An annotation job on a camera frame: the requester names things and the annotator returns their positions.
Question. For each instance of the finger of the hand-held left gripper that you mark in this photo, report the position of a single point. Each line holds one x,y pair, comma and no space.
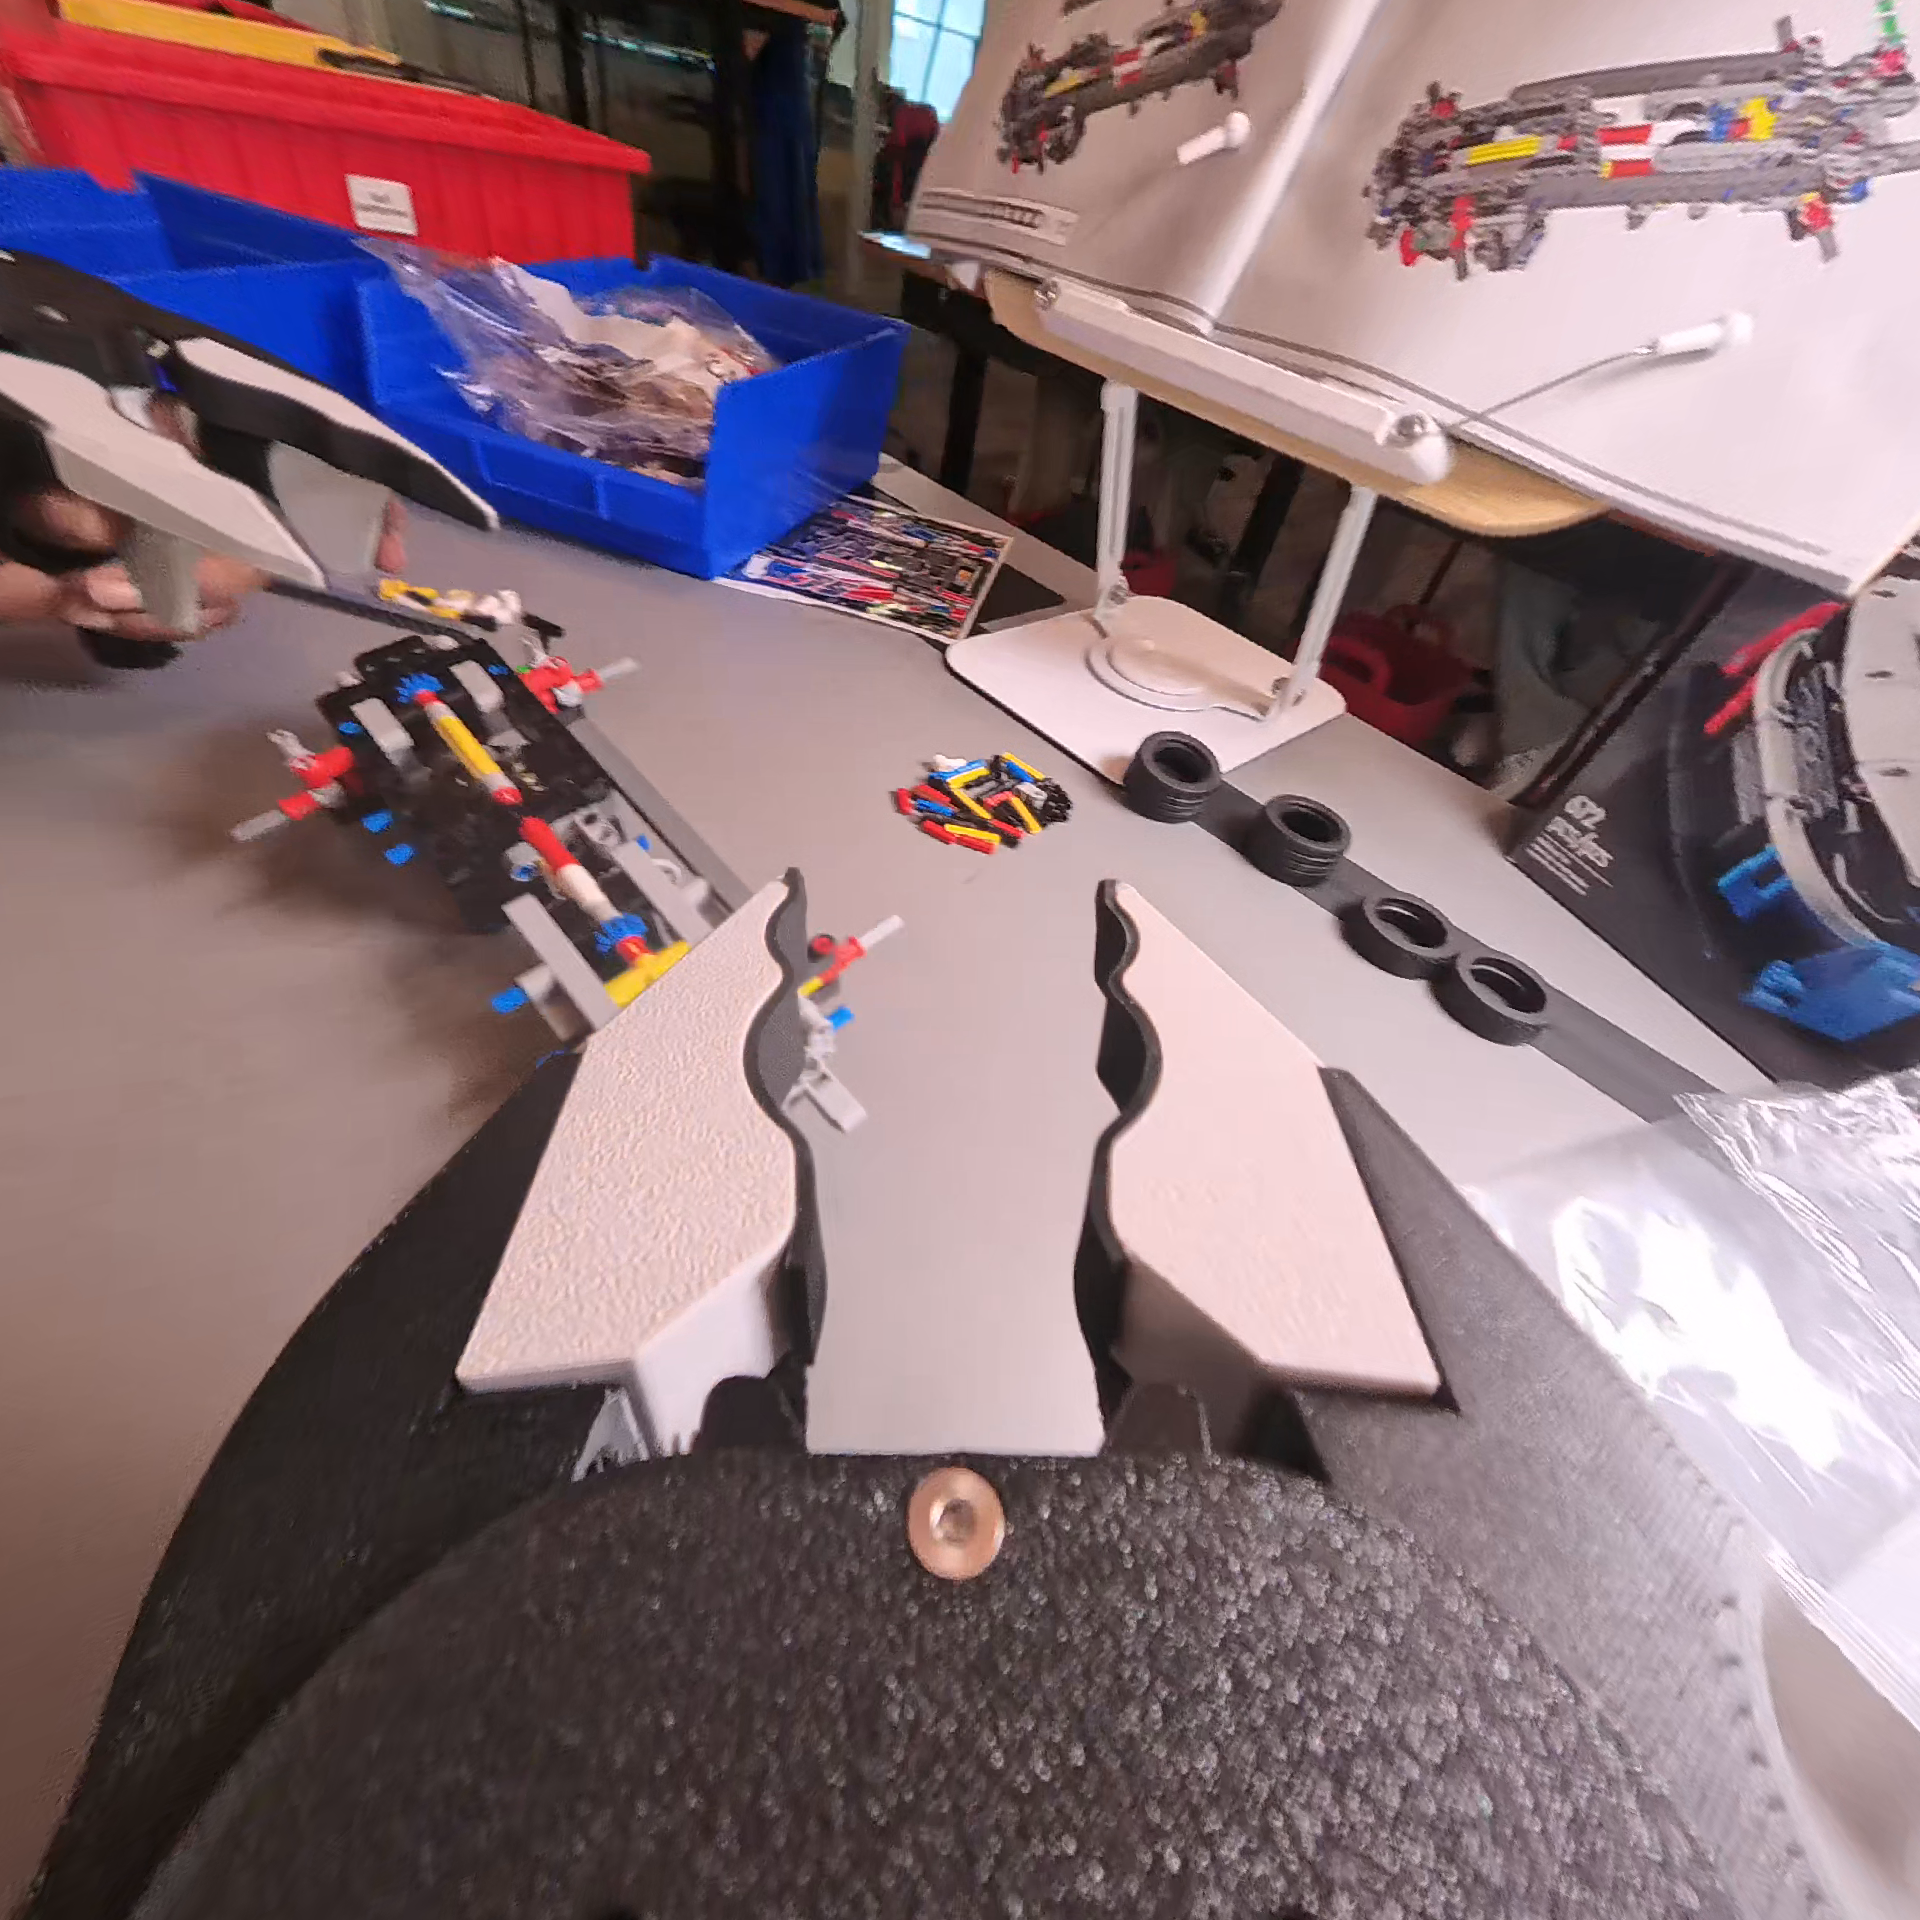
330,504
136,474

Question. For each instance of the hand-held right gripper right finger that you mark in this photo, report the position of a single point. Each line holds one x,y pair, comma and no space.
1244,1184

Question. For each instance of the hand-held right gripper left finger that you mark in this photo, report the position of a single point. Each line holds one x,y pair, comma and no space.
644,1184

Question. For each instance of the lego car chassis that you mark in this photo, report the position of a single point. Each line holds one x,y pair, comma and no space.
480,765

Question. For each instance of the plastic bags of lego parts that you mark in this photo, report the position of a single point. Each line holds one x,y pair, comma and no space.
585,368

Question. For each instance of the pile of small lego pieces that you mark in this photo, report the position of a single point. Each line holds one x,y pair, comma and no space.
983,799

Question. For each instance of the black lego box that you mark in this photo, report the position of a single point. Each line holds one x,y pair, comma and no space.
1635,839

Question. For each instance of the lego sticker sheet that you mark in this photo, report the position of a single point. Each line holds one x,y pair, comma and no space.
884,562

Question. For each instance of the lego instruction booklet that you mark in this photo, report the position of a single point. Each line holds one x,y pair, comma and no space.
1576,255

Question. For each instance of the person's left hand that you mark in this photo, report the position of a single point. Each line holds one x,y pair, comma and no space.
59,562

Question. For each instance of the blue plastic bin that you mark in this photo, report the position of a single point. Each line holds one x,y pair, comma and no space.
241,306
749,452

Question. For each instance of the red plastic crate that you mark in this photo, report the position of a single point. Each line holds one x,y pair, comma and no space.
300,142

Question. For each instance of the narrow black rubber tire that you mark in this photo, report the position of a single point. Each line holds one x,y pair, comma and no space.
1499,1002
1401,933

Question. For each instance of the yellow plastic crate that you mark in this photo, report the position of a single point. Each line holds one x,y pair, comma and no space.
224,24

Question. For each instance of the wide black rubber tire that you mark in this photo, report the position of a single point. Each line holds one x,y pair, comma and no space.
1300,839
1173,777

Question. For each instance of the clear plastic bag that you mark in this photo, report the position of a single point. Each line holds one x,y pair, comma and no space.
1724,1289

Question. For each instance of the white book stand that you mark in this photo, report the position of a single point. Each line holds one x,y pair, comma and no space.
1155,676

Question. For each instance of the red plastic container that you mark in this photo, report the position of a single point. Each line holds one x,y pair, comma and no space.
1394,676

